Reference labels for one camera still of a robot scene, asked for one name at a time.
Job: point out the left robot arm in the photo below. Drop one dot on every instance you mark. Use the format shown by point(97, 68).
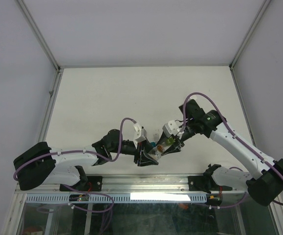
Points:
point(43, 165)

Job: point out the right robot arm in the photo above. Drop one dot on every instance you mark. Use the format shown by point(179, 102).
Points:
point(263, 177)

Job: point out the aluminium mounting rail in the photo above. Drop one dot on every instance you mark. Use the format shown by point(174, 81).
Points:
point(113, 184)

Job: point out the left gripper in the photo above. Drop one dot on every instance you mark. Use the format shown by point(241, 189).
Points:
point(143, 147)

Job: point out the green pill box THUR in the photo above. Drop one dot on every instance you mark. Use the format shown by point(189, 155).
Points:
point(170, 141)

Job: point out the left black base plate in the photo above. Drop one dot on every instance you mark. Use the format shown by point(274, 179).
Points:
point(89, 183)

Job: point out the grey slotted cable duct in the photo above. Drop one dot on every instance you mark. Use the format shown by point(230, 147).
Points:
point(60, 198)

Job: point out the white pill bottle blue label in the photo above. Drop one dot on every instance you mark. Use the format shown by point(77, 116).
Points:
point(193, 97)

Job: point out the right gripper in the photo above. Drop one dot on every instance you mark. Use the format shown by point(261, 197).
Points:
point(175, 148)

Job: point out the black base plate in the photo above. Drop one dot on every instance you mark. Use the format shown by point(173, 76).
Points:
point(205, 184)
point(89, 183)

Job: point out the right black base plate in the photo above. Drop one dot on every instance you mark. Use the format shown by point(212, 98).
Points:
point(205, 184)

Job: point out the clear pill jar gold lid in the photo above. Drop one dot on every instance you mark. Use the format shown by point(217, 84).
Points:
point(155, 154)

